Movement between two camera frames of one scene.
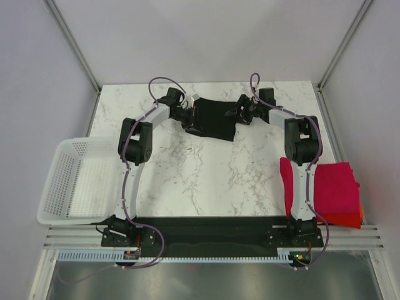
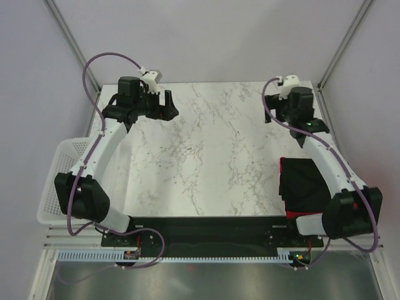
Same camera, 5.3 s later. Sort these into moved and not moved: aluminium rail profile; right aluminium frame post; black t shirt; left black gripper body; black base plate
Moved: left black gripper body; black t shirt
Not moved: black base plate; aluminium rail profile; right aluminium frame post
